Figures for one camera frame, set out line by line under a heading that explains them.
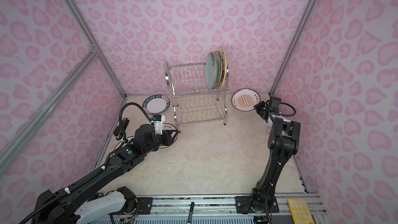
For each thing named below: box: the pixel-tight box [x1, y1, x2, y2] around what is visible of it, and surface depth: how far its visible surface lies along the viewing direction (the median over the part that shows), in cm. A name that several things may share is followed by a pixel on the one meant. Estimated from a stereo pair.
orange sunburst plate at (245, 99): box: [231, 88, 261, 112], surface depth 112 cm
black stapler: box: [112, 117, 131, 136], surface depth 102 cm
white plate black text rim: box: [142, 94, 170, 115], surface depth 118 cm
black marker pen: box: [187, 201, 195, 223], surface depth 73 cm
